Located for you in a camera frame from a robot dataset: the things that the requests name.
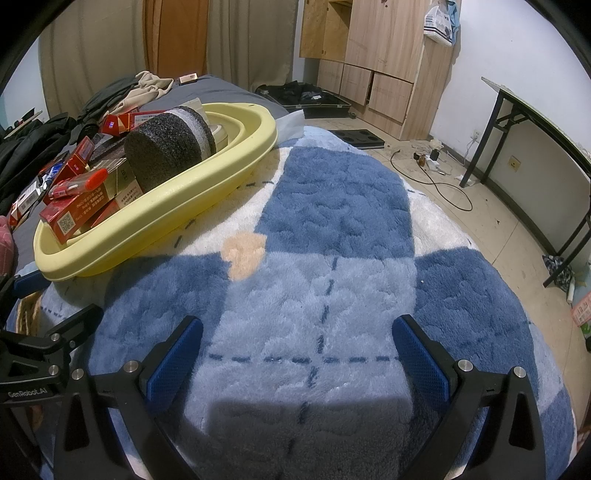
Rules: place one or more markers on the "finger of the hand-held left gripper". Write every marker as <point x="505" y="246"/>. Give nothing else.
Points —
<point x="27" y="281"/>
<point x="83" y="319"/>

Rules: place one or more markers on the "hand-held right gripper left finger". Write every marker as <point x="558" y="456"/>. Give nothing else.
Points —
<point x="178" y="362"/>

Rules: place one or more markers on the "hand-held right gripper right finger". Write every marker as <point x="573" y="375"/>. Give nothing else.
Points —
<point x="420" y="362"/>

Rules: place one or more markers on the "wide red gold-print box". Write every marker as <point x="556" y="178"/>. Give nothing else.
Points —
<point x="76" y="221"/>

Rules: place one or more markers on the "red transparent lighter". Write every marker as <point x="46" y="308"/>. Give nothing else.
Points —
<point x="76" y="185"/>

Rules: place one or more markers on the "yellow plastic basin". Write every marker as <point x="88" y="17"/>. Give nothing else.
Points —
<point x="184" y="198"/>

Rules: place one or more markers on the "large dark foam disc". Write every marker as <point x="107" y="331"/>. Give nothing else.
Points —
<point x="157" y="152"/>

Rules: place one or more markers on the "small red white box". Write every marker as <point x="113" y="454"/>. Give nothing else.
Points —
<point x="150" y="119"/>

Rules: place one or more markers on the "red plaid cloth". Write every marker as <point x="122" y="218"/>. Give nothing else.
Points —
<point x="6" y="244"/>

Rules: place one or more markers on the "red white carton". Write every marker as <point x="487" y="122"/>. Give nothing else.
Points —
<point x="25" y="205"/>

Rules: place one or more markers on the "black clothing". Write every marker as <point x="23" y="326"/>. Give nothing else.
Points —
<point x="27" y="147"/>

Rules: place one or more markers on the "blue checked plush blanket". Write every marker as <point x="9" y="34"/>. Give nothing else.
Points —
<point x="323" y="230"/>

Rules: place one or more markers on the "dark cloth pile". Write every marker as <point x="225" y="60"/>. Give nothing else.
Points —
<point x="557" y="270"/>

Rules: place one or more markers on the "white paper roll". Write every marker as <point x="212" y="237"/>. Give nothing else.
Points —
<point x="572" y="287"/>

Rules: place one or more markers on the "pink plastic bag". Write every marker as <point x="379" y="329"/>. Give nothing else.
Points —
<point x="582" y="311"/>

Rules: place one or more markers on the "purple red small box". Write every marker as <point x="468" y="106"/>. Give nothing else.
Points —
<point x="116" y="123"/>

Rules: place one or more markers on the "dark green clothing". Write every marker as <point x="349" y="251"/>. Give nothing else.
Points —
<point x="106" y="97"/>

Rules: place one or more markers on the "white power strip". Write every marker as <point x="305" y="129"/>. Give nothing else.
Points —
<point x="435" y="159"/>

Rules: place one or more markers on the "beige cloth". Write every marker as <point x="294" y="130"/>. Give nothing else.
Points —
<point x="147" y="87"/>

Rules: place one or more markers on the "black foam tray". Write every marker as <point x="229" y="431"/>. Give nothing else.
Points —
<point x="359" y="138"/>

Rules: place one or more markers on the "beige curtain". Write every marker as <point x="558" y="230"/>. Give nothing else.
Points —
<point x="92" y="41"/>

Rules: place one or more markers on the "small copper box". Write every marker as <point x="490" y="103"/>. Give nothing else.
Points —
<point x="188" y="79"/>

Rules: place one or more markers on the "black folding table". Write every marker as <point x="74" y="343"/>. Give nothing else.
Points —
<point x="531" y="110"/>

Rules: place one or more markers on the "orange wooden door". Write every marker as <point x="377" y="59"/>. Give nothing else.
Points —
<point x="175" y="37"/>

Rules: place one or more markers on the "black open suitcase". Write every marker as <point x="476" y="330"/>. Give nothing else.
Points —
<point x="304" y="97"/>

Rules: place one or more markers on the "wooden wardrobe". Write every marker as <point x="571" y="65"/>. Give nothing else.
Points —
<point x="383" y="46"/>

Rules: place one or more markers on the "white plastic bag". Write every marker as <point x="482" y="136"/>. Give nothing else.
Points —
<point x="438" y="25"/>

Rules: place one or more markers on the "light blue cloth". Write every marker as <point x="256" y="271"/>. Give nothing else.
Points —
<point x="453" y="14"/>

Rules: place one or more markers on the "wall socket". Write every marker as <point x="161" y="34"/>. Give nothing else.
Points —
<point x="513" y="162"/>

